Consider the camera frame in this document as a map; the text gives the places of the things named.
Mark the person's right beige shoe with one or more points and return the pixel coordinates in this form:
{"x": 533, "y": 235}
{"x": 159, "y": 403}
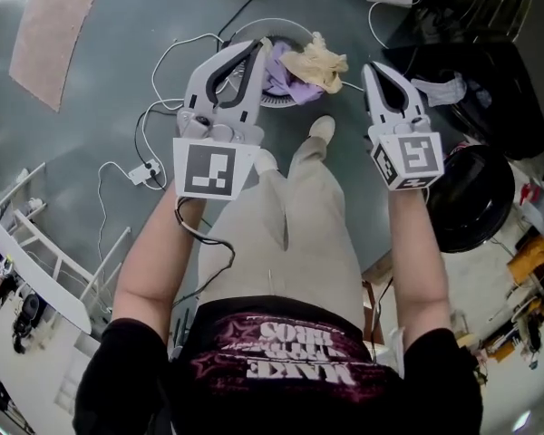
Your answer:
{"x": 322, "y": 128}

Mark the white round laundry basket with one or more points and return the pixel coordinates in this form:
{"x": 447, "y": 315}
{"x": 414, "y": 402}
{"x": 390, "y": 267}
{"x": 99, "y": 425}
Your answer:
{"x": 276, "y": 27}

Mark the person's black printed t-shirt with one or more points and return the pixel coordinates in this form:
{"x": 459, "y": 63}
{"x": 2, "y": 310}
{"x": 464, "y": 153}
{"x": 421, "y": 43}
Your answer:
{"x": 290, "y": 406}

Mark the white metal frame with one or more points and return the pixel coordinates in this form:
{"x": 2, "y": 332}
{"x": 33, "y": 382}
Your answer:
{"x": 95, "y": 270}

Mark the person's beige shoe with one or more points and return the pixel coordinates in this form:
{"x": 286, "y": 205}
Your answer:
{"x": 322, "y": 128}
{"x": 266, "y": 161}

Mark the white table panel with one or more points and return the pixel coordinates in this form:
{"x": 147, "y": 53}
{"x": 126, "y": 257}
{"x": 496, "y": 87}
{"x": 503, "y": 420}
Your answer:
{"x": 27, "y": 265}

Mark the person's right forearm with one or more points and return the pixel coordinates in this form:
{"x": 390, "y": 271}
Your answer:
{"x": 417, "y": 265}

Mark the person's beige trousers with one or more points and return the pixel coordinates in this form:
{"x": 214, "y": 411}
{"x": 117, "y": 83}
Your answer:
{"x": 299, "y": 225}

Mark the pink rug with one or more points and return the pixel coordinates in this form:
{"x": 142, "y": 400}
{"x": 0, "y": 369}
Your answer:
{"x": 50, "y": 39}

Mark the person's left beige shoe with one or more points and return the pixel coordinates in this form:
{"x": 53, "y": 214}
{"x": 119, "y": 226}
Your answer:
{"x": 266, "y": 161}

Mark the beige clothes garment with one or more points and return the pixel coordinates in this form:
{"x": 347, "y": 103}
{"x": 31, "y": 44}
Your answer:
{"x": 315, "y": 64}

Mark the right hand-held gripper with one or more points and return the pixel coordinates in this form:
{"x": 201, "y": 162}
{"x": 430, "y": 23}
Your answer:
{"x": 412, "y": 157}

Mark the person's left forearm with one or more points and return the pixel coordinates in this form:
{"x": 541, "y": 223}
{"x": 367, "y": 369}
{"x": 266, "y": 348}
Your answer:
{"x": 154, "y": 261}

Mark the grey clothes garment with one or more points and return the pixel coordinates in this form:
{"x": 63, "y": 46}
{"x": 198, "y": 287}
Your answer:
{"x": 440, "y": 92}

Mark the white power strip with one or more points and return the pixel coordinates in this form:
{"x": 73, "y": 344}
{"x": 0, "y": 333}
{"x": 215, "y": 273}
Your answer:
{"x": 144, "y": 172}

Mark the purple clothes garment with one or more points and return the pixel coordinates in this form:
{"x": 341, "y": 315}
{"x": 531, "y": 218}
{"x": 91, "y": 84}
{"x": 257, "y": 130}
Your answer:
{"x": 278, "y": 66}

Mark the wooden stool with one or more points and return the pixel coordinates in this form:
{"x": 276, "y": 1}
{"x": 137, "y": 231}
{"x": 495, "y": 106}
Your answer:
{"x": 372, "y": 297}

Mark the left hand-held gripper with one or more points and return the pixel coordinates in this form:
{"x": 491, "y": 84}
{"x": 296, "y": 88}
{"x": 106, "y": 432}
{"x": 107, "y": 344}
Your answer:
{"x": 208, "y": 170}

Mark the black office chair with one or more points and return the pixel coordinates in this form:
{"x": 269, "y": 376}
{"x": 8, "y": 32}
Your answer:
{"x": 26, "y": 315}

